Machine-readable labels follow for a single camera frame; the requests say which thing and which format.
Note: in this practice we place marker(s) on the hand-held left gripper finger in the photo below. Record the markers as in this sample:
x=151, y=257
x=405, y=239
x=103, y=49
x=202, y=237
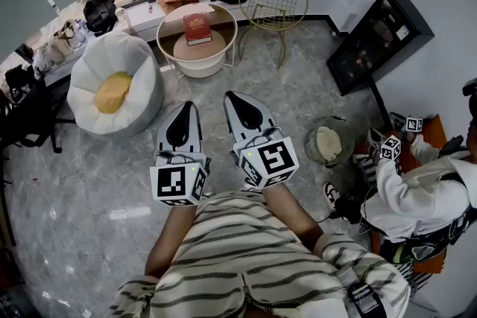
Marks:
x=196, y=145
x=164, y=145

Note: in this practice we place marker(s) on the cream cloth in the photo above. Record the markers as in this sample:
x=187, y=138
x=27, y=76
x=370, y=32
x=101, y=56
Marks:
x=328, y=143

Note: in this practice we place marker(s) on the clear bottle pale green lid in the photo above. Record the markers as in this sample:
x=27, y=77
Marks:
x=120, y=13

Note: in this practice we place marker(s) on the black bag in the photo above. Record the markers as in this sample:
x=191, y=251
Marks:
x=98, y=13

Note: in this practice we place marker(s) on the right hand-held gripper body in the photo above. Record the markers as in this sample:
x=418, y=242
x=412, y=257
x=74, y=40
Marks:
x=272, y=160

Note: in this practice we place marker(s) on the white flower-shaped beanbag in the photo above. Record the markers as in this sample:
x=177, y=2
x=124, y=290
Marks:
x=119, y=59

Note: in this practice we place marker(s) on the round beige side table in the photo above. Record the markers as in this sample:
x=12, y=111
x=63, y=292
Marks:
x=216, y=48

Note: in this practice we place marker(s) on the person's left forearm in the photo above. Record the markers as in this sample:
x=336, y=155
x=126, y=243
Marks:
x=167, y=238

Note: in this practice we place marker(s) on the black office chair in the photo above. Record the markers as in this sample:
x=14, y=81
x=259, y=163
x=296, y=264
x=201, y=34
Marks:
x=26, y=115

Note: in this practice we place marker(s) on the person's striped shirt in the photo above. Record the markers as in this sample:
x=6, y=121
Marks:
x=253, y=257

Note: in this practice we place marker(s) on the black glass cabinet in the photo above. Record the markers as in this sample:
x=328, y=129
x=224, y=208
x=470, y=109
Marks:
x=376, y=41

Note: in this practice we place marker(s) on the white window ledge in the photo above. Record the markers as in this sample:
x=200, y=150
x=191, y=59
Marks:
x=138, y=16

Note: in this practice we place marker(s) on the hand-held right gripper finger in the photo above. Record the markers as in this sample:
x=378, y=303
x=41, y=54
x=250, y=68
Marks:
x=266, y=119
x=233, y=126

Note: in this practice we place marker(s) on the grey-green mesh basket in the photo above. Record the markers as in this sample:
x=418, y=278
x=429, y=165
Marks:
x=344, y=139

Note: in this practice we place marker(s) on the small orange bottle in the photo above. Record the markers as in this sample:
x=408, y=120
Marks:
x=150, y=8

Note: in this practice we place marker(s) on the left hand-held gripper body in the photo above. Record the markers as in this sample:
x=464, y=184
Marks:
x=171, y=182

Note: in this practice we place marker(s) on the red book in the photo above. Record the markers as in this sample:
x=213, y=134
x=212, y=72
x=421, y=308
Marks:
x=195, y=28

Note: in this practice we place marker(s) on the black white striped cloth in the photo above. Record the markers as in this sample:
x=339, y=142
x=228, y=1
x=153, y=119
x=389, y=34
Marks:
x=367, y=167

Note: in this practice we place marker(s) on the beige tote bag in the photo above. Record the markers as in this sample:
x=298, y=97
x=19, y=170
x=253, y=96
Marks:
x=63, y=42

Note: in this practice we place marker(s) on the clear water bottle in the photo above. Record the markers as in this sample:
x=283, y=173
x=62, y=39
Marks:
x=81, y=31

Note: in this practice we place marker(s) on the person's right forearm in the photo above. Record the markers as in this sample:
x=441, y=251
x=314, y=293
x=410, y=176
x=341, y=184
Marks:
x=290, y=216

